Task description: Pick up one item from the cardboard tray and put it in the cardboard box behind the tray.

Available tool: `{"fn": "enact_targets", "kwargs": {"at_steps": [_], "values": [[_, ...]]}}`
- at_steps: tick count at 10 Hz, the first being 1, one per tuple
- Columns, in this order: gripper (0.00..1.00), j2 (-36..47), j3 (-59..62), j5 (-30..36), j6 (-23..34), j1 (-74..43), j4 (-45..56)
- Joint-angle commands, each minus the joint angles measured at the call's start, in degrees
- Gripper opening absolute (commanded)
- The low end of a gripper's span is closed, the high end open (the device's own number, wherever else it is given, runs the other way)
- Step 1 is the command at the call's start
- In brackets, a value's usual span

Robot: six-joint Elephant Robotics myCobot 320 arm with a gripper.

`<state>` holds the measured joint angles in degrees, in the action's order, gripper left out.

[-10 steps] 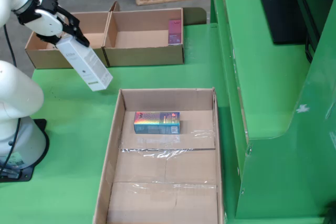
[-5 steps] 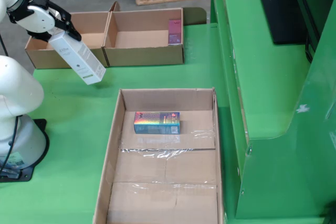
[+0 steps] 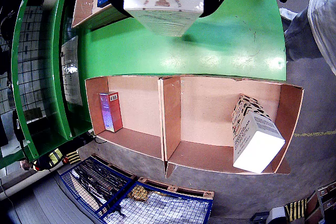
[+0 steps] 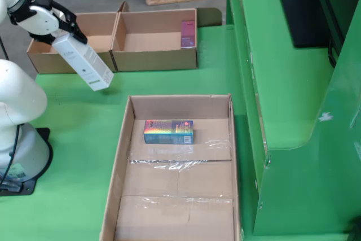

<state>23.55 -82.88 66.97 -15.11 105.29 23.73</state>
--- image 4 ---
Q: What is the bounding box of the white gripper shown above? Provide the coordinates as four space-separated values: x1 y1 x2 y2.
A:
21 0 89 46

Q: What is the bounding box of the white d'Alba product box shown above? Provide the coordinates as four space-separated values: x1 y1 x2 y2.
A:
52 31 115 92

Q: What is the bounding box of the divided cardboard box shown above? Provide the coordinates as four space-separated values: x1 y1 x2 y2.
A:
27 1 199 75

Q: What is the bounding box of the maroon product box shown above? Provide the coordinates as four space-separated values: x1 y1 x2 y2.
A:
180 20 197 49

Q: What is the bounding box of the holographic rainbow product box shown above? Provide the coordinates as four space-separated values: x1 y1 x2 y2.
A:
143 120 194 145

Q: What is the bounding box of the large open cardboard tray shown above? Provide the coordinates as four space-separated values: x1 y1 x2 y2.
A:
99 93 243 241

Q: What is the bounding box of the dark olive rounded panel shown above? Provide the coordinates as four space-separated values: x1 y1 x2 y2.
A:
196 8 223 28

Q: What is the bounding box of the black monitor panel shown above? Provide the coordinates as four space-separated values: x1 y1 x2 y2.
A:
272 0 346 49

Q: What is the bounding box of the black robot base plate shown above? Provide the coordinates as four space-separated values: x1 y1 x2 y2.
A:
0 127 54 196

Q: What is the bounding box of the black base cable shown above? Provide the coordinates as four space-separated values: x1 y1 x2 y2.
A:
0 37 21 194

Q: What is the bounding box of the black cabinet cable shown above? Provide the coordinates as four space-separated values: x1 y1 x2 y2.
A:
328 39 339 68

